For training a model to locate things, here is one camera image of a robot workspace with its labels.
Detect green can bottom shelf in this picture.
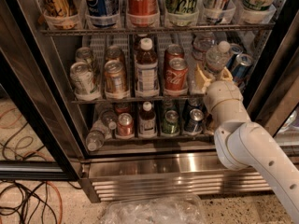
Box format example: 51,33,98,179
162,110,179,134

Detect yellow top shelf bottle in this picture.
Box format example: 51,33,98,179
44,0,78,18

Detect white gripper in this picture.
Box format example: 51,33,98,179
194,66,243,113

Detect clear plastic bag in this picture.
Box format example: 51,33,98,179
99,194,207,224

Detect brown juice bottle shelf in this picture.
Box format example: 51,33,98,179
135,38,159,97
139,102,156,136

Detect silver can rear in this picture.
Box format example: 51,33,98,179
75,47,94,66

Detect gold can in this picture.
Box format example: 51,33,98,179
105,46,125,63
104,60,127,93

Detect silver can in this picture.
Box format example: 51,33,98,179
75,47,94,66
70,62,97,95

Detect blue energy can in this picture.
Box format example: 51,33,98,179
231,53,253,85
226,43,243,69

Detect tangled floor cables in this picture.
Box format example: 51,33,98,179
0,107,83,224

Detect clear water bottle front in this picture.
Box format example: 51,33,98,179
204,41,231,78

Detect blue can bottom shelf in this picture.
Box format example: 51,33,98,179
184,109,204,133

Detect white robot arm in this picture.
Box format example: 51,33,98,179
203,69,299,224

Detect open fridge door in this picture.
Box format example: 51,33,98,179
0,0,84,181

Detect lying water bottle front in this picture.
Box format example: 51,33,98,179
85,119,108,152

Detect brown juice bottle bottom shelf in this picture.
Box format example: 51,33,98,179
139,102,156,136

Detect blue energy can front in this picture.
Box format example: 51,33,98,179
231,53,253,85

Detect blue energy can rear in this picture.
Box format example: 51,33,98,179
226,43,243,69

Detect clear water bottle rear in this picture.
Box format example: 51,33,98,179
192,32,216,61

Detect lying water bottle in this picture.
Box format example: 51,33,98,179
85,119,108,152
95,104,118,130

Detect red cola bottle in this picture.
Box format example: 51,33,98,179
128,0,158,16

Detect clear water bottle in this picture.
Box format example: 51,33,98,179
204,41,231,78
192,32,216,61

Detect red cola can front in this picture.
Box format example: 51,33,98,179
164,58,188,91

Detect brown juice bottle middle shelf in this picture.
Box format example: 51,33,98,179
135,38,159,97

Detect lying water bottle rear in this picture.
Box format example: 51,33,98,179
95,104,118,130

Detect blue pepsi bottle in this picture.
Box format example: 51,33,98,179
82,0,120,20

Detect bronze can bottom shelf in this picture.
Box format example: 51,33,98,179
205,114,215,135

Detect silver can front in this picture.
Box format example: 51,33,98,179
70,62,97,95

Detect gold can rear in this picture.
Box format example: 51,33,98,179
105,46,125,63

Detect red can bottom shelf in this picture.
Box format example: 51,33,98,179
117,113,134,136

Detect red cola can rear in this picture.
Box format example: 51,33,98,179
164,44,184,64

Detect gold can front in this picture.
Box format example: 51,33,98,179
104,60,127,93

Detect red cola can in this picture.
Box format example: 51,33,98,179
164,44,184,64
164,58,188,91

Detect stainless steel fridge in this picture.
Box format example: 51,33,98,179
6,0,299,203

